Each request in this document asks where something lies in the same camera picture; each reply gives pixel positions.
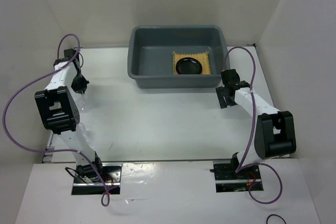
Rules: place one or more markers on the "grey plastic bin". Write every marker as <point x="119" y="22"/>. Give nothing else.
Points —
<point x="150" y="56"/>

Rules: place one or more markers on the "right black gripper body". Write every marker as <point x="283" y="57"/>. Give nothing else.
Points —
<point x="220" y="92"/>

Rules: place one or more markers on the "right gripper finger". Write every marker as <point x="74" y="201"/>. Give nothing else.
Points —
<point x="222" y="103"/>
<point x="231" y="100"/>

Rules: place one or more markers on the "clear plastic cup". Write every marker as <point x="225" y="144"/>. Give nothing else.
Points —
<point x="81" y="102"/>
<point x="85" y="132"/>

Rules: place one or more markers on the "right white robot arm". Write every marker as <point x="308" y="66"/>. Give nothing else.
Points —
<point x="273" y="131"/>

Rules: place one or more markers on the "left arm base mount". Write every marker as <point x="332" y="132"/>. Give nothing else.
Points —
<point x="111" y="174"/>

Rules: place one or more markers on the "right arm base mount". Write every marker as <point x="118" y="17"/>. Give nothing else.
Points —
<point x="228" y="181"/>

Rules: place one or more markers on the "black plate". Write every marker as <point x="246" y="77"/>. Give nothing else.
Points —
<point x="188" y="65"/>

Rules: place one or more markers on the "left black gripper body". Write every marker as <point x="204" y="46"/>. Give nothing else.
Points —
<point x="78" y="73"/>

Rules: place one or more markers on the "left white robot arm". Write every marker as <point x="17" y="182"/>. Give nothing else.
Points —
<point x="59" y="106"/>

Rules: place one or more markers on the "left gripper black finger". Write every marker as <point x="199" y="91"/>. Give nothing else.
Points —
<point x="76" y="84"/>
<point x="82" y="82"/>

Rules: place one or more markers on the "woven bamboo mat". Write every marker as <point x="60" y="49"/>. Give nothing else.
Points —
<point x="202" y="57"/>

